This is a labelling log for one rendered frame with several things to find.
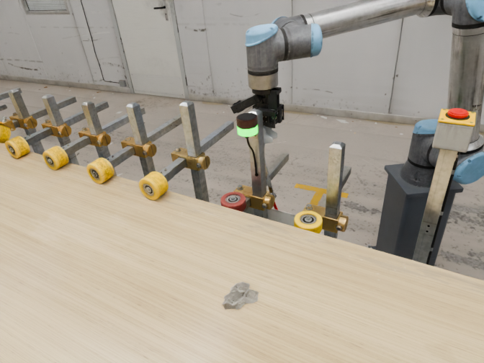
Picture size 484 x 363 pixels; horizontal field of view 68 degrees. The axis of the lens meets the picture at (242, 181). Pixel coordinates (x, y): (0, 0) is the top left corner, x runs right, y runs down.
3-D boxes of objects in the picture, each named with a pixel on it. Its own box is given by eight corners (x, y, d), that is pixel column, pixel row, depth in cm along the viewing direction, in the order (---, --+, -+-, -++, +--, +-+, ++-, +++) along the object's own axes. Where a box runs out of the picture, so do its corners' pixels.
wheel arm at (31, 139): (104, 106, 188) (102, 99, 186) (109, 107, 186) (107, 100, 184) (15, 149, 152) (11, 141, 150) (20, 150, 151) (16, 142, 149)
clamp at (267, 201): (240, 195, 130) (240, 184, 127) (275, 204, 124) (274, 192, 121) (232, 204, 126) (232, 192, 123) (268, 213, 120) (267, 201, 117)
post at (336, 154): (325, 263, 126) (333, 139, 100) (334, 266, 124) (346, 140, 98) (321, 269, 123) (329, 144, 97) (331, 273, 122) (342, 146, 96)
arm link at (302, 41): (310, 19, 109) (271, 24, 107) (327, 24, 99) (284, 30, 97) (310, 50, 114) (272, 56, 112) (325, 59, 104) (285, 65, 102)
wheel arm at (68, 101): (73, 101, 199) (71, 96, 197) (77, 101, 197) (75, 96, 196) (11, 127, 173) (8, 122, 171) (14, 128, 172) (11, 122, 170)
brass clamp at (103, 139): (91, 137, 159) (88, 127, 156) (113, 142, 153) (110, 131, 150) (80, 143, 154) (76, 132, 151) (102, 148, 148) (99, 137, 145)
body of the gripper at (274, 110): (274, 130, 110) (273, 92, 104) (249, 127, 114) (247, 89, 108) (284, 121, 116) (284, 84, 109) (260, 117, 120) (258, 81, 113)
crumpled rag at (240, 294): (248, 278, 87) (248, 271, 86) (263, 298, 82) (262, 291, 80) (214, 294, 84) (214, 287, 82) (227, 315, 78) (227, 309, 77)
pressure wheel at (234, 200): (231, 215, 125) (228, 188, 118) (252, 221, 121) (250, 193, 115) (219, 229, 119) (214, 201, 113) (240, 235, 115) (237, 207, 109)
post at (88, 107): (119, 196, 170) (87, 99, 144) (124, 199, 169) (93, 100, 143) (113, 201, 168) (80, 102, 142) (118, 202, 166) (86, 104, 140)
